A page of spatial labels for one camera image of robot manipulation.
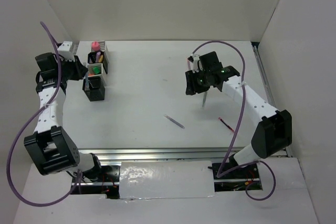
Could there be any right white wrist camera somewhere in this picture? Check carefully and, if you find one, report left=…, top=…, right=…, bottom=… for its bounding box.
left=187, top=54, right=203, bottom=72

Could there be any white foil cover plate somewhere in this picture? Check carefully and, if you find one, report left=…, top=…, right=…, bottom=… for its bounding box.
left=119, top=161, right=215, bottom=199

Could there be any white slotted container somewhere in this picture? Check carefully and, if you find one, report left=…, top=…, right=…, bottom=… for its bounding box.
left=88, top=62, right=107, bottom=86
left=98, top=41, right=108, bottom=54

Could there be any pink glue stick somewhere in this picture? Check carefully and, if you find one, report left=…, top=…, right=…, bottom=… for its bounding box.
left=91, top=41, right=100, bottom=51

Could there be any purple pen refill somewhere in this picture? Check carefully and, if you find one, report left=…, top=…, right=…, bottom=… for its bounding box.
left=164, top=114, right=185, bottom=129

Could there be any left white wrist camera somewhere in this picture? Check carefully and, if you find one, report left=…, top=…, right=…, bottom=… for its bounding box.
left=57, top=41, right=75, bottom=61

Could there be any green capped black highlighter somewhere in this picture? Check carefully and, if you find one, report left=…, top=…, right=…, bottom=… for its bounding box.
left=92, top=67, right=101, bottom=75

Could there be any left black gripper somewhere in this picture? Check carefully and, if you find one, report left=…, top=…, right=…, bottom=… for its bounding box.
left=57, top=55, right=89, bottom=81

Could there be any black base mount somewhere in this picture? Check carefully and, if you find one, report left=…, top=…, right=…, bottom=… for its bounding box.
left=208, top=163, right=262, bottom=192
left=71, top=165, right=121, bottom=199

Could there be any aluminium front rail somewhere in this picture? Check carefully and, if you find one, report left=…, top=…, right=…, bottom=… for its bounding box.
left=80, top=147, right=228, bottom=164

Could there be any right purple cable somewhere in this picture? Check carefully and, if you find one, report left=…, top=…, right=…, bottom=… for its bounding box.
left=191, top=40, right=276, bottom=201

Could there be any near white slotted container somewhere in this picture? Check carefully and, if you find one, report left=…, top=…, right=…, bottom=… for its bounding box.
left=88, top=62, right=107, bottom=86

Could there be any far white slotted container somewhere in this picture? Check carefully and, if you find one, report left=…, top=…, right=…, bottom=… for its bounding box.
left=98, top=41, right=108, bottom=54

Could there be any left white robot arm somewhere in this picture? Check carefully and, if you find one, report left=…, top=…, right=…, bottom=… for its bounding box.
left=24, top=52, right=104, bottom=182

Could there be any blue pen refill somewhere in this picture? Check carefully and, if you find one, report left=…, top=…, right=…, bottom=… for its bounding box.
left=85, top=62, right=89, bottom=90

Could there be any grey green pen refill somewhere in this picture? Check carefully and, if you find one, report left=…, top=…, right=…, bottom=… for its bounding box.
left=202, top=92, right=207, bottom=108

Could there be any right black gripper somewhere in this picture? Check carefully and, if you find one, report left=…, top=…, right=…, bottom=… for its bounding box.
left=185, top=68, right=211, bottom=95

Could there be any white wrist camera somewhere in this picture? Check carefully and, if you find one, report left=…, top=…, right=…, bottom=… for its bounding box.
left=57, top=41, right=75, bottom=61
left=187, top=54, right=203, bottom=72

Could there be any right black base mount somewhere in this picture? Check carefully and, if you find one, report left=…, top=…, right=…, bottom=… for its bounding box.
left=208, top=163, right=262, bottom=192

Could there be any near black slotted container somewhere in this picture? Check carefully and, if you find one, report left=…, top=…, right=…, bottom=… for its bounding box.
left=82, top=77, right=105, bottom=102

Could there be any aluminium rail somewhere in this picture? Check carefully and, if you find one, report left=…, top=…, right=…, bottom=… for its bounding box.
left=251, top=42, right=292, bottom=157
left=80, top=147, right=228, bottom=164

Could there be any pink pen refill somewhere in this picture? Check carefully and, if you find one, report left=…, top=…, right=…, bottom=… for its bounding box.
left=187, top=60, right=191, bottom=70

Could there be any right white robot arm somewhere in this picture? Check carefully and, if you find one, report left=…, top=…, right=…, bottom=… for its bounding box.
left=185, top=51, right=292, bottom=178

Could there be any far black slotted container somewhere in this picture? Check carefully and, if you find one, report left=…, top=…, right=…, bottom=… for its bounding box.
left=87, top=50, right=109, bottom=73

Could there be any black slotted container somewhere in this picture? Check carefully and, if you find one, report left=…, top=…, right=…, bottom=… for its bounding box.
left=87, top=50, right=109, bottom=73
left=82, top=77, right=105, bottom=102

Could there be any red pen refill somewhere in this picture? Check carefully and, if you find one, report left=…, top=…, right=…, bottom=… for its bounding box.
left=218, top=117, right=235, bottom=133

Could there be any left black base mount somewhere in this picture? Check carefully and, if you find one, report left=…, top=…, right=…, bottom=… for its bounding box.
left=71, top=165, right=121, bottom=199

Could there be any aluminium right rail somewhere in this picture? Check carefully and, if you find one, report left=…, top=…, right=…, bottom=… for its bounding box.
left=251, top=42, right=292, bottom=157

